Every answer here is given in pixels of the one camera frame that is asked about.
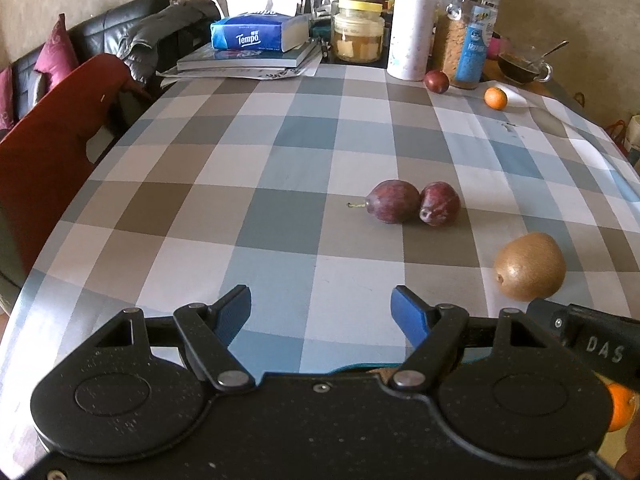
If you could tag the small orange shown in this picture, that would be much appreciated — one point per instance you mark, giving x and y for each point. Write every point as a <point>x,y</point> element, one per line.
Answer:
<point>495,98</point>

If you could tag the red shopping bag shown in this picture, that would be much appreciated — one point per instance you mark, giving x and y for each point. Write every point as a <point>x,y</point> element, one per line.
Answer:
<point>617,135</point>

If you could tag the black leather sofa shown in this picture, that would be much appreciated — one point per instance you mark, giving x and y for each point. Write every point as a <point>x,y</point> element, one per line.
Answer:
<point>100,35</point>

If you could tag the dark red plum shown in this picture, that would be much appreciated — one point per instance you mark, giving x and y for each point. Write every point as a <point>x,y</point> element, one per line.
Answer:
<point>392,201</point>
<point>437,81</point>
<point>440,203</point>

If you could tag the metal spoon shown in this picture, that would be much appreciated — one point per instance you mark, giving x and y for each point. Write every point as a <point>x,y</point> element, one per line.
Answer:
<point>554,50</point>

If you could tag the stack of books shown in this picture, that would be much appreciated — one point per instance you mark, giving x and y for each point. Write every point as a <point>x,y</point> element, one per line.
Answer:
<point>250,59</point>

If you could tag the purple cushion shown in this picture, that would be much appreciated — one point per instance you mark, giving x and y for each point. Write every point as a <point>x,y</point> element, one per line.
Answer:
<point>56,55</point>
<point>6,100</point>

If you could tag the yellow lid glass jar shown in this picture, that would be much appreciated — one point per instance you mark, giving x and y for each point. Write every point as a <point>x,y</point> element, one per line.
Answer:
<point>357,35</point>

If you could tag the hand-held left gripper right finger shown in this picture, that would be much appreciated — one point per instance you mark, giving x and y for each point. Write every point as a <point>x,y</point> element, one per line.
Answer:
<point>407,312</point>

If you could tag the large orange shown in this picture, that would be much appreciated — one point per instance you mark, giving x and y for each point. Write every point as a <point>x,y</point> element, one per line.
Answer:
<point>621,406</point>

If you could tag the white bottle purple lid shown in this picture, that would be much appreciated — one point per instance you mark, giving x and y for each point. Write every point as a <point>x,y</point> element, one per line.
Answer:
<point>411,35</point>

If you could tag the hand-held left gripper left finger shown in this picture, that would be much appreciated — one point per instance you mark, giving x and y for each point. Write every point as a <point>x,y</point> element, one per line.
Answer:
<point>235,310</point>

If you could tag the white shopping bag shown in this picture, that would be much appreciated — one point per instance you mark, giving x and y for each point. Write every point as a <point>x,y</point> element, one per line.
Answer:
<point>634,142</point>

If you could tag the glass cup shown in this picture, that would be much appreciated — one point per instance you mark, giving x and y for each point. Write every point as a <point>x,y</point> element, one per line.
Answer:
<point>522,66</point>

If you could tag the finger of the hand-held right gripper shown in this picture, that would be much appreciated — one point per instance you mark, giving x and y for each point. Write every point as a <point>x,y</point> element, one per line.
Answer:
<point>547,312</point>

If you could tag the red chair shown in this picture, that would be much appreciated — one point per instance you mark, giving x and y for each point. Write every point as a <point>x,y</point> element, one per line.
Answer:
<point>50,150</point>

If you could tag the checkered tablecloth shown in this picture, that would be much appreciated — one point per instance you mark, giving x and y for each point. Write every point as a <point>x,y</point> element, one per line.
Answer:
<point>250,170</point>

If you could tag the grey jacket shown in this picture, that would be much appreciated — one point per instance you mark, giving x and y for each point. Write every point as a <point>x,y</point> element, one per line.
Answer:
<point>165,35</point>

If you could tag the blue tissue box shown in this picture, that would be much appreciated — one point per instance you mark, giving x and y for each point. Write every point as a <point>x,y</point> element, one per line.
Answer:
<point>255,32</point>

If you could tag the small drinking glass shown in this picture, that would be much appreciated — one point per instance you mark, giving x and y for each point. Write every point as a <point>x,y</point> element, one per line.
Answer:
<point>321,6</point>

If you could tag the brown kiwi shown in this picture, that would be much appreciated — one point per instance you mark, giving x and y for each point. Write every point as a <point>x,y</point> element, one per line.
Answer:
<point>530,266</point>

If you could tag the clip top glass jar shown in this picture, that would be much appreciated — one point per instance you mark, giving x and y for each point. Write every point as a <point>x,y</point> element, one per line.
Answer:
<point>467,40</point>

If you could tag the folded newspaper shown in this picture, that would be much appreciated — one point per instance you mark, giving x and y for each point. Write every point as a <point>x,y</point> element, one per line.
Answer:
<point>240,73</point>

